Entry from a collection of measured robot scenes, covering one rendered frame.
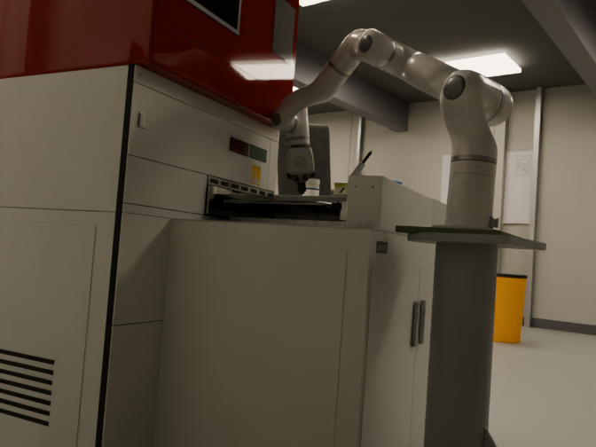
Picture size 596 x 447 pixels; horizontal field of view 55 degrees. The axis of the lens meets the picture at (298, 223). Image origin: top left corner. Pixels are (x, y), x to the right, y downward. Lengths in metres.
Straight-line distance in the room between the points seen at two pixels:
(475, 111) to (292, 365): 0.80
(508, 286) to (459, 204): 4.57
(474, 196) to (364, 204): 0.28
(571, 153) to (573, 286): 1.69
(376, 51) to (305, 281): 0.75
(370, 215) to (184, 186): 0.60
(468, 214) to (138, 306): 0.92
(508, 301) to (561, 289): 2.01
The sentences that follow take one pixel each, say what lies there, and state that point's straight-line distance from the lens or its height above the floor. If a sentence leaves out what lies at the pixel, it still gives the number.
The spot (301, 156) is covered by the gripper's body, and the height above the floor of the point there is 1.10.
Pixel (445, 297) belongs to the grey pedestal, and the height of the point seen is 0.66.
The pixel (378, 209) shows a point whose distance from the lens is 1.50.
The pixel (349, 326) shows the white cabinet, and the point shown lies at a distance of 1.46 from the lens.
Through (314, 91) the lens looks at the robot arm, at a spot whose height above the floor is 1.31.
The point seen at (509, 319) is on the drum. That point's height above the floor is 0.23.
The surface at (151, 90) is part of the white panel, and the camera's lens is 1.70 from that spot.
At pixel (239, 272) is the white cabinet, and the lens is 1.60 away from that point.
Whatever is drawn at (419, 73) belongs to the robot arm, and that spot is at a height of 1.29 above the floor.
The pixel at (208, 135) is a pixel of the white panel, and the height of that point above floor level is 1.10.
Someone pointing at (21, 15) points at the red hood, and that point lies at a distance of 2.07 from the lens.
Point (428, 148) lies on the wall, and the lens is 8.84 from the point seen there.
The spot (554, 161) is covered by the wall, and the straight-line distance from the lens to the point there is 8.20.
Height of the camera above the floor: 0.75
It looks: 3 degrees up
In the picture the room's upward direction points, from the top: 4 degrees clockwise
